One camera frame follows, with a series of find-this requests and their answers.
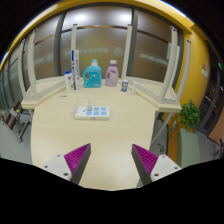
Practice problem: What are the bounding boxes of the grey green planter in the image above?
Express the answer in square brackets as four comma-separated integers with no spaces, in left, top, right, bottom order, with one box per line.
[176,128,201,168]

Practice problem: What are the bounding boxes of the white charger cable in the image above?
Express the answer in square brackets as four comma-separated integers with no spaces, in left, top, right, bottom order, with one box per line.
[69,96,92,118]

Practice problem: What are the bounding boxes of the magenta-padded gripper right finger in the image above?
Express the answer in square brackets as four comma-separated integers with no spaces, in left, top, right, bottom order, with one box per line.
[130,143,183,187]

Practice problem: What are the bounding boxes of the small blue white bottle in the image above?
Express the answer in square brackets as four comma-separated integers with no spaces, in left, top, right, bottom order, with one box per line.
[120,78,130,93]

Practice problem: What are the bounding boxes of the group of brown chairs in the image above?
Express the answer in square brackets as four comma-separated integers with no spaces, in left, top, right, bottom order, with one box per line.
[0,99,32,144]

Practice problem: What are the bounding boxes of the white power strip blue sockets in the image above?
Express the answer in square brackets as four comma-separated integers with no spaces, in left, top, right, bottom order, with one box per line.
[73,105,111,121]

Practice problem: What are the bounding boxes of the white bottle blue cap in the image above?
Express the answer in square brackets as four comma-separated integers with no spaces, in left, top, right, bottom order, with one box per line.
[64,70,75,94]

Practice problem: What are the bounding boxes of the tall blue white box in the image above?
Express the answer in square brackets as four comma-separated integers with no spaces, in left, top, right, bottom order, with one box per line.
[70,49,82,91]

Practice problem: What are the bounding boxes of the blue detergent bottle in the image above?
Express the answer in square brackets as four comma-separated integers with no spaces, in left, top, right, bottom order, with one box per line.
[82,59,103,89]

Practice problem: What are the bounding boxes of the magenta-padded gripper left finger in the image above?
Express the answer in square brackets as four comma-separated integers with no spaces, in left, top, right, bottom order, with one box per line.
[41,142,92,185]

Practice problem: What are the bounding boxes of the green potted plant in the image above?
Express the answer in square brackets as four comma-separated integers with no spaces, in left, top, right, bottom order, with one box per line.
[168,99,202,134]

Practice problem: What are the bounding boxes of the purple detergent bottle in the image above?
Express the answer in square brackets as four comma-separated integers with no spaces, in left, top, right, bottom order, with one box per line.
[105,59,120,88]

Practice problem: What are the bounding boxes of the upturned white-legged table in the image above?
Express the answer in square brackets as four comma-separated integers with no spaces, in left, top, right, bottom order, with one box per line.
[17,23,79,110]
[121,23,193,114]

